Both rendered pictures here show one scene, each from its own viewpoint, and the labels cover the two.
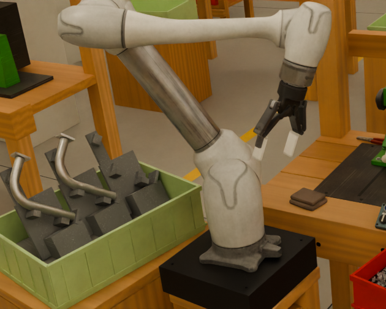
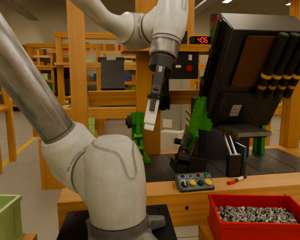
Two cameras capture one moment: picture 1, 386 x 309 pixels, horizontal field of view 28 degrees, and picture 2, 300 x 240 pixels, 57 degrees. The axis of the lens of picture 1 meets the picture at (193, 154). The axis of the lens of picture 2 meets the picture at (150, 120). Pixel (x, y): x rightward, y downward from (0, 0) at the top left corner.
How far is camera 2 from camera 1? 1.60 m
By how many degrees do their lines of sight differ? 48
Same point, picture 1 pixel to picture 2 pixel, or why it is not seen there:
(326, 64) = (79, 109)
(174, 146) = not seen: outside the picture
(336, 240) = not seen: hidden behind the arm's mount
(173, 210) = (0, 224)
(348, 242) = not seen: hidden behind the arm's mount
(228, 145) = (85, 131)
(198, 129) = (57, 115)
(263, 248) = (150, 221)
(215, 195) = (115, 168)
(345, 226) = (158, 197)
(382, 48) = (111, 99)
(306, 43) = (181, 17)
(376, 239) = (182, 200)
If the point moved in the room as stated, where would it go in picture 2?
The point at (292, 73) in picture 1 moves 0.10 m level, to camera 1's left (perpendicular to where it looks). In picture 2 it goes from (171, 43) to (147, 40)
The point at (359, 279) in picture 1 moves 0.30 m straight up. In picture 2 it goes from (229, 224) to (234, 130)
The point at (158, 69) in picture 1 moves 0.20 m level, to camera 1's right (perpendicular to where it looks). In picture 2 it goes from (15, 43) to (83, 48)
